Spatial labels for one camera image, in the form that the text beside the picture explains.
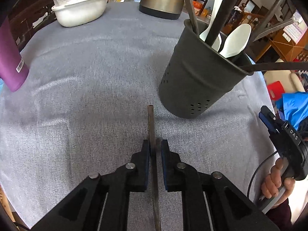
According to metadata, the dark chopstick four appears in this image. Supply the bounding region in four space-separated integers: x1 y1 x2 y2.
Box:
147 105 161 230

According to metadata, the white plastic spoon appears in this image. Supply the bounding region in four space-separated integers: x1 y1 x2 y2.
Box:
199 0 222 51
219 23 252 59

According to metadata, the dark chopstick six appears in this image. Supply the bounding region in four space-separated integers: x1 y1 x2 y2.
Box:
248 0 284 45

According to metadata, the dark chopstick five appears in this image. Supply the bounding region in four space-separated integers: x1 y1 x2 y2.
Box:
184 0 199 36

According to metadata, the dark chopstick two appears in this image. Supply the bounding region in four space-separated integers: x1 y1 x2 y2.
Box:
205 0 237 46

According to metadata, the dark red sleeve forearm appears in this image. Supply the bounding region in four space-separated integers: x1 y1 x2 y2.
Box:
271 199 292 230

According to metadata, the person right hand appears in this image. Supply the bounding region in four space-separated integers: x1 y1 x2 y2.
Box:
261 158 295 209

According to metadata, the blue plastic bag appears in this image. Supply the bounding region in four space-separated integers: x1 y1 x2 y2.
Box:
276 92 308 130

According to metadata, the red plastic child chair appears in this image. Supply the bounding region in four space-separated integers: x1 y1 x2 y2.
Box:
267 81 285 101

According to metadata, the grey table cloth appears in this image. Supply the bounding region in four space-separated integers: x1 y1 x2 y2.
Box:
1 2 274 227

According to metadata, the dark grey utensil holder cup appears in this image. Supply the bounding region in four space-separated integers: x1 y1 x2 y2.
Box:
159 19 252 119

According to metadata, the purple thermos bottle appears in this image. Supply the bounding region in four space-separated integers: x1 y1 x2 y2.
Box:
0 17 29 92

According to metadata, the bronze electric kettle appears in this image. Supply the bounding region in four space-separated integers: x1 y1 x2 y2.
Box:
139 0 184 20

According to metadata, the white plastic basin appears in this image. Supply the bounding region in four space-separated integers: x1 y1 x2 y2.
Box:
52 0 108 28

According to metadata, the dark wooden sideboard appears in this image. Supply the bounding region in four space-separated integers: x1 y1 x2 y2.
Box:
8 0 56 51

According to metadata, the wall calendar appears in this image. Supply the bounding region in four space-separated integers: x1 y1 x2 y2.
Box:
283 10 307 44

